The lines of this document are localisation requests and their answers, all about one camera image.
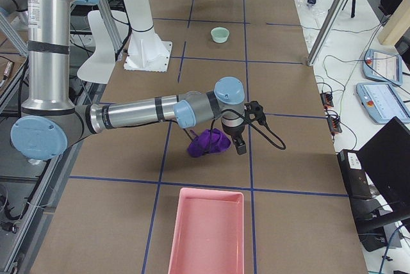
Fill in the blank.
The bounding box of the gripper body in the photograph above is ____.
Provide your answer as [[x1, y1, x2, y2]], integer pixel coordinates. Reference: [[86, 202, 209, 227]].
[[222, 116, 245, 140]]

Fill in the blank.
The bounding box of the purple microfiber cloth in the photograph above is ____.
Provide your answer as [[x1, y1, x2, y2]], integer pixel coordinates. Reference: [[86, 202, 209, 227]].
[[187, 128, 231, 157]]

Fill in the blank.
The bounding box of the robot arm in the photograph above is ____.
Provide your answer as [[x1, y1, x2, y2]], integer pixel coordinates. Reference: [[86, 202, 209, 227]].
[[10, 0, 246, 160]]

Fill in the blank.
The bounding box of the black computer box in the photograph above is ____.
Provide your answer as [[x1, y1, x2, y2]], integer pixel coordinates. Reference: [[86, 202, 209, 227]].
[[337, 149, 372, 200]]

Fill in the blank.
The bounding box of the mint green bowl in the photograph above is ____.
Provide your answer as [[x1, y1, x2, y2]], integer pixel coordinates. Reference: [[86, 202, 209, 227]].
[[210, 27, 230, 44]]

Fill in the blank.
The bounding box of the pink plastic tray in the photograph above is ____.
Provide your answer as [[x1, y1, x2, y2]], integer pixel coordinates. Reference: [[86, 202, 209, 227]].
[[168, 188, 245, 273]]

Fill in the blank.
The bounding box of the orange black connector block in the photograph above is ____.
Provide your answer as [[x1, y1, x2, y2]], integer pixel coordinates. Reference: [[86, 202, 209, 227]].
[[320, 92, 334, 109]]

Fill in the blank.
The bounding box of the black monitor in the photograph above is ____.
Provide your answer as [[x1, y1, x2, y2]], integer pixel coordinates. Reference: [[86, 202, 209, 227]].
[[357, 117, 409, 209]]

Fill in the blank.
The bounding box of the near teach pendant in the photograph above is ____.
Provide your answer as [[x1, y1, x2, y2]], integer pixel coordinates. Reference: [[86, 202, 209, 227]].
[[356, 83, 406, 124]]

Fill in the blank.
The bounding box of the teach pendant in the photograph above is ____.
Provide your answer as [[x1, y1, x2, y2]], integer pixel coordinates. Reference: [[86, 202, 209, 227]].
[[363, 49, 403, 86], [356, 83, 406, 124]]

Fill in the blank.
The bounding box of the far teach pendant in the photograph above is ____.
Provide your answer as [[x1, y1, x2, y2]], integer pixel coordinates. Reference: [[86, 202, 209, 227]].
[[363, 49, 403, 86]]

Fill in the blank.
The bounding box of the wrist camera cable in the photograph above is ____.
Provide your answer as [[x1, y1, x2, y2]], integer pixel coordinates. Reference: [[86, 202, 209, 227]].
[[209, 107, 286, 150]]

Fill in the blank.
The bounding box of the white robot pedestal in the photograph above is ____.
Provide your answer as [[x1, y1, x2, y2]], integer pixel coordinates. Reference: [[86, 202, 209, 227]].
[[124, 0, 172, 72]]

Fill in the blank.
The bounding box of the aluminium frame post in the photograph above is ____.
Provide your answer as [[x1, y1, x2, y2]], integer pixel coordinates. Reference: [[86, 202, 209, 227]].
[[306, 0, 347, 67]]

